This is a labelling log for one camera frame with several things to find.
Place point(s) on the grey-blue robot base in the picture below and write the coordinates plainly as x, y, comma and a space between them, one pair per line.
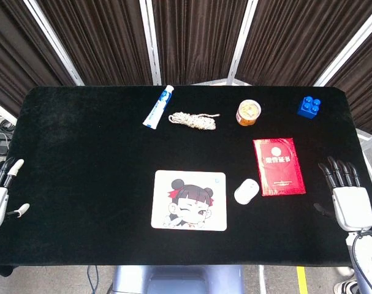
179, 280

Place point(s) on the black velvet table cloth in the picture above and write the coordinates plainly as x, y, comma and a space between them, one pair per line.
97, 168

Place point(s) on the clear jar of rubber bands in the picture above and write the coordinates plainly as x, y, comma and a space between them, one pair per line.
248, 111

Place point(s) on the red certificate booklet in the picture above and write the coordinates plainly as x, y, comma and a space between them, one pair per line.
279, 168

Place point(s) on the white computer mouse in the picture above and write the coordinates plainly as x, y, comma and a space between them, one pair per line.
246, 191

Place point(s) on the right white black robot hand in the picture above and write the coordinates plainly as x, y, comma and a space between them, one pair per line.
352, 208

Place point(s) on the blue white toothpaste tube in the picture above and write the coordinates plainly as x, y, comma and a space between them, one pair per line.
156, 110

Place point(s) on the white black sneaker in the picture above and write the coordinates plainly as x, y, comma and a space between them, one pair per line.
345, 287

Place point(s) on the cartoon girl mouse pad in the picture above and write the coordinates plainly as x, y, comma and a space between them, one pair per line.
188, 183

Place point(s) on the blue building block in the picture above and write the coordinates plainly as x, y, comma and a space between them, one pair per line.
308, 108

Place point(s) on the white metal frame post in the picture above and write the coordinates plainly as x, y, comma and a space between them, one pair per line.
152, 46
348, 47
55, 43
239, 46

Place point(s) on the brown pleated curtain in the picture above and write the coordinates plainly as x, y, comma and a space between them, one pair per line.
296, 39
362, 92
103, 39
195, 39
11, 52

